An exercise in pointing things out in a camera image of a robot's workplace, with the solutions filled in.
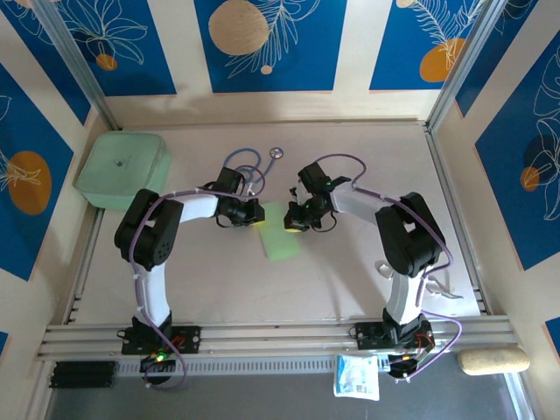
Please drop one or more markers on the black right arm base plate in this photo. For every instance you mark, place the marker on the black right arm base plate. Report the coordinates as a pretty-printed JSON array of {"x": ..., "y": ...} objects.
[{"x": 367, "y": 334}]

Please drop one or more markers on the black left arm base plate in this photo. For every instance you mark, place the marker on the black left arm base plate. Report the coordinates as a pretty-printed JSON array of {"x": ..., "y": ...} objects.
[{"x": 188, "y": 339}]

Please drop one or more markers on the aluminium side rail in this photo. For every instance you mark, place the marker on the aluminium side rail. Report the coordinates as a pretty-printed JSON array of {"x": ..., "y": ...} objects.
[
  {"x": 81, "y": 289},
  {"x": 452, "y": 210}
]

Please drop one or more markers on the aluminium frame post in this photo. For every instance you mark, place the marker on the aluminium frame post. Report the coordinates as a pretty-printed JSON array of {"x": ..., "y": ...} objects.
[
  {"x": 464, "y": 57},
  {"x": 73, "y": 57}
]

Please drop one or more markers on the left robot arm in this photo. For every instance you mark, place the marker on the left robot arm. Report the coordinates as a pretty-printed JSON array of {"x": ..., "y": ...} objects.
[{"x": 151, "y": 232}]

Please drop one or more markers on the white blue plastic packet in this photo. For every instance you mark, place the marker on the white blue plastic packet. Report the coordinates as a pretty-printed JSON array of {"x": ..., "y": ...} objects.
[{"x": 356, "y": 376}]

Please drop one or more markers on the black ribbed box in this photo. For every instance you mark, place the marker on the black ribbed box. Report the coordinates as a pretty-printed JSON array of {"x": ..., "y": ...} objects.
[{"x": 83, "y": 374}]

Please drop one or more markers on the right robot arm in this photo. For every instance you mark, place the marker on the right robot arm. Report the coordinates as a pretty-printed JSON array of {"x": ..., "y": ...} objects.
[{"x": 411, "y": 236}]

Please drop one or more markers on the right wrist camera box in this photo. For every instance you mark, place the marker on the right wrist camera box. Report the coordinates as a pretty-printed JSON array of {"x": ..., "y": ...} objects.
[{"x": 296, "y": 193}]

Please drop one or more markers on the blue stethoscope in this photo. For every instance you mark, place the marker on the blue stethoscope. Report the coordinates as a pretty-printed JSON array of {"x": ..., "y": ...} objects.
[{"x": 276, "y": 152}]

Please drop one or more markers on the mint green zip case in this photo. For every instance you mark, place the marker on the mint green zip case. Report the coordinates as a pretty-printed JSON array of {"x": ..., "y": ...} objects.
[{"x": 120, "y": 172}]

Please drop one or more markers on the aluminium cross rail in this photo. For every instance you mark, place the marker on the aluminium cross rail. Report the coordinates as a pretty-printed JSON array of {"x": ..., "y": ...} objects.
[{"x": 271, "y": 334}]

